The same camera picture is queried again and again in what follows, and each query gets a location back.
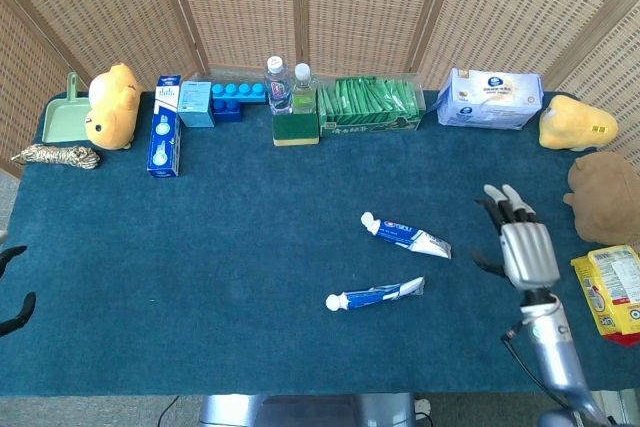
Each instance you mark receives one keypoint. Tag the Crest toothpaste tube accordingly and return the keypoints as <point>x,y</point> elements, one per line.
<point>400,233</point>
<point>370,296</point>

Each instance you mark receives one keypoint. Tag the clear bottle purple label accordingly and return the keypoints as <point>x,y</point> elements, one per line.
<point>279,92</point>

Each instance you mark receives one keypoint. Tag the dark blue toy brick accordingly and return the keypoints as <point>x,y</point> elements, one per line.
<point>227,112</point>

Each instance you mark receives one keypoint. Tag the white power socket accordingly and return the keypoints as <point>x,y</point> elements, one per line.
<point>423,407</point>

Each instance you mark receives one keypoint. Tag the woven folding screen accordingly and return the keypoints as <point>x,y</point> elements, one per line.
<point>350,7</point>

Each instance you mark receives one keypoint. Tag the yellow plush toy with tag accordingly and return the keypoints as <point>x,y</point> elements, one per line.
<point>575,124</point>

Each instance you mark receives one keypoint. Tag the green drink bottle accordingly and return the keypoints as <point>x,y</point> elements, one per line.
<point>304,94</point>

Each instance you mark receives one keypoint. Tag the green yellow sponge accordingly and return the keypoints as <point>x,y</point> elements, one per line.
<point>296,128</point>

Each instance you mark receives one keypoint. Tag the yellow plush chick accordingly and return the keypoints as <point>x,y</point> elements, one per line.
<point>112,107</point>

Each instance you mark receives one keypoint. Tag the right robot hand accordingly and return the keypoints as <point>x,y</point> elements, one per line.
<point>530,252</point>

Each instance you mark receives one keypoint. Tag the brown plush toy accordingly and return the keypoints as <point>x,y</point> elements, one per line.
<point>605,197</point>

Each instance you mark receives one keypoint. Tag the tissue pack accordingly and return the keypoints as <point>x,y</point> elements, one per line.
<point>490,99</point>

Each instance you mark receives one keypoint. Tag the long light blue toy brick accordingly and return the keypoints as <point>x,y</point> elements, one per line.
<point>240,93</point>

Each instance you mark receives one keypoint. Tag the yellow snack bag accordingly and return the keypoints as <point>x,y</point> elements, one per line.
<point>610,287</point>

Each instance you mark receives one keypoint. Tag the green dustpan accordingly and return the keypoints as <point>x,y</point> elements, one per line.
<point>65,119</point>

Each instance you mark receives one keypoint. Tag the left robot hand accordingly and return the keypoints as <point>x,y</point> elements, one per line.
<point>12,254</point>

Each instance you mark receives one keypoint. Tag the blue table cloth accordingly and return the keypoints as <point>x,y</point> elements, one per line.
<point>200,247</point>

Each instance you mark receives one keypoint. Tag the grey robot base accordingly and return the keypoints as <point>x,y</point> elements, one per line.
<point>300,412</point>

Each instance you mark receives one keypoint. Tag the green tea bag box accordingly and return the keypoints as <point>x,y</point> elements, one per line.
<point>370,102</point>

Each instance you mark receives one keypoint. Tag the light blue carton box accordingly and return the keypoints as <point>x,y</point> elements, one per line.
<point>196,107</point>

